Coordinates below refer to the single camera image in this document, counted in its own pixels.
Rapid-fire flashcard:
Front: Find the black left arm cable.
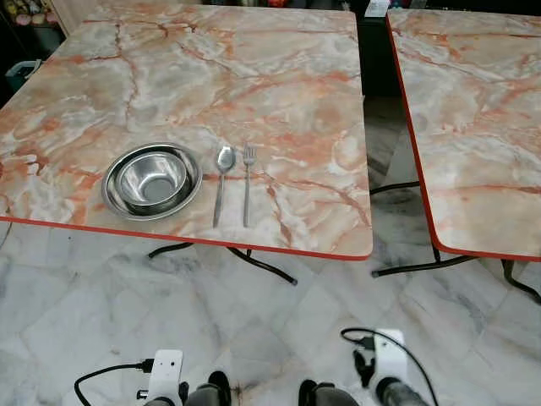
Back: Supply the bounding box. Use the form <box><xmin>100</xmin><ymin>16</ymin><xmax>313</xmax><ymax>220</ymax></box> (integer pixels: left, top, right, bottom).
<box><xmin>74</xmin><ymin>359</ymin><xmax>156</xmax><ymax>406</ymax></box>

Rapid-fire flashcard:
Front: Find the dark shelf unit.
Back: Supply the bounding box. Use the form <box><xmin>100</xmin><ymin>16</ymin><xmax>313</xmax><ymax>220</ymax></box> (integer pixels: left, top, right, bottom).
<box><xmin>0</xmin><ymin>0</ymin><xmax>65</xmax><ymax>107</ymax></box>

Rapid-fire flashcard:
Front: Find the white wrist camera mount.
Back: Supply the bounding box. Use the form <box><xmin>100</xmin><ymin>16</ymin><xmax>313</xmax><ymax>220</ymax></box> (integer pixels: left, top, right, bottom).
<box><xmin>145</xmin><ymin>349</ymin><xmax>184</xmax><ymax>403</ymax></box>
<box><xmin>372</xmin><ymin>328</ymin><xmax>408</xmax><ymax>383</ymax></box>

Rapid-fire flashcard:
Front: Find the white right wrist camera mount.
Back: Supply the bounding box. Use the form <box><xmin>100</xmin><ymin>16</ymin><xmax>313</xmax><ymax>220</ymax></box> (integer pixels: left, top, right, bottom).
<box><xmin>372</xmin><ymin>328</ymin><xmax>408</xmax><ymax>383</ymax></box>

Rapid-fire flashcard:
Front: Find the robot right leg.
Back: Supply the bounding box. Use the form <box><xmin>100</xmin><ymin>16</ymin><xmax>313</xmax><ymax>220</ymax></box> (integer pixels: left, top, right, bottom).
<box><xmin>298</xmin><ymin>379</ymin><xmax>360</xmax><ymax>406</ymax></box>

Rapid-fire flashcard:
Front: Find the steel bowl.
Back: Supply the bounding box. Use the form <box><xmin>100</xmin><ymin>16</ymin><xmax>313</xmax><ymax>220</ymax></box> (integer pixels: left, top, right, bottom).
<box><xmin>116</xmin><ymin>151</ymin><xmax>189</xmax><ymax>207</ymax></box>

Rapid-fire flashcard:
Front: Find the silver metal spoon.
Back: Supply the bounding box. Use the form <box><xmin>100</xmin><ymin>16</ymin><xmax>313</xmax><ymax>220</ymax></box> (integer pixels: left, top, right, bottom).
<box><xmin>213</xmin><ymin>145</ymin><xmax>238</xmax><ymax>228</ymax></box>

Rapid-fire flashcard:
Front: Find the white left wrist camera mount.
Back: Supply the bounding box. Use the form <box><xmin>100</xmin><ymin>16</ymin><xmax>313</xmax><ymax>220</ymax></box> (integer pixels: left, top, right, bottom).
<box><xmin>145</xmin><ymin>349</ymin><xmax>184</xmax><ymax>403</ymax></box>

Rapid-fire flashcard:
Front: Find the silver metal fork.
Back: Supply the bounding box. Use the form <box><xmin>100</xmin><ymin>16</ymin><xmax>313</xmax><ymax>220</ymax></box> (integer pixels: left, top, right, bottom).
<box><xmin>242</xmin><ymin>145</ymin><xmax>257</xmax><ymax>228</ymax></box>

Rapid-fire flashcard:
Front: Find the steel deep plate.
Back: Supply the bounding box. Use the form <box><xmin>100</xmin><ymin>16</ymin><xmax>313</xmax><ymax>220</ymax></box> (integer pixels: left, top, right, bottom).
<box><xmin>101</xmin><ymin>142</ymin><xmax>204</xmax><ymax>222</ymax></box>

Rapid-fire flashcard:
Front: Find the robot left leg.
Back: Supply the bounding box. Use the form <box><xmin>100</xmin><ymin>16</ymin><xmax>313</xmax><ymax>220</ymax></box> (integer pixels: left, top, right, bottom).
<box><xmin>183</xmin><ymin>370</ymin><xmax>231</xmax><ymax>406</ymax></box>

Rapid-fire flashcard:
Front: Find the robot leg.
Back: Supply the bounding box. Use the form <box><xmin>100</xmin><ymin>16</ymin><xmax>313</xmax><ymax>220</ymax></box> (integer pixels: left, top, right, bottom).
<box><xmin>183</xmin><ymin>370</ymin><xmax>231</xmax><ymax>406</ymax></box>
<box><xmin>298</xmin><ymin>379</ymin><xmax>360</xmax><ymax>406</ymax></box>

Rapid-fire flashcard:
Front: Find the black metal table leg frame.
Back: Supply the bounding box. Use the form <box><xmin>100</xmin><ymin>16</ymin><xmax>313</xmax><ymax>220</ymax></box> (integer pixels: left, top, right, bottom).
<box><xmin>147</xmin><ymin>243</ymin><xmax>298</xmax><ymax>286</ymax></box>
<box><xmin>369</xmin><ymin>179</ymin><xmax>541</xmax><ymax>305</ymax></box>

